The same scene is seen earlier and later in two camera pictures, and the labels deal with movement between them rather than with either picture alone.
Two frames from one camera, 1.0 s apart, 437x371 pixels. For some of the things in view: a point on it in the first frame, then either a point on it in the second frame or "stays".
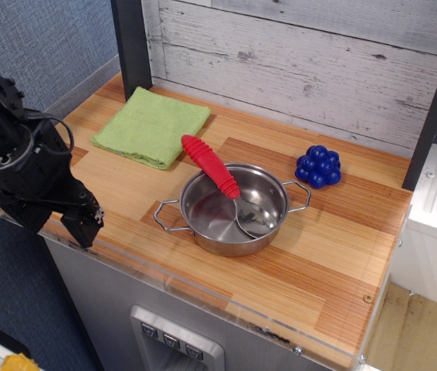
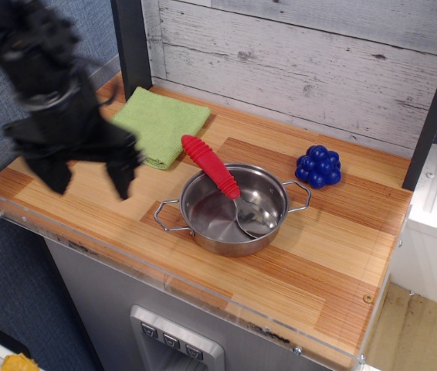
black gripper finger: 85,225 -> 57,173
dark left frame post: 129,20 stays
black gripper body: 26,163 -> 70,126
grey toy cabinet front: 103,292 stays
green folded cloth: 149,127 stays
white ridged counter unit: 430,260 stays
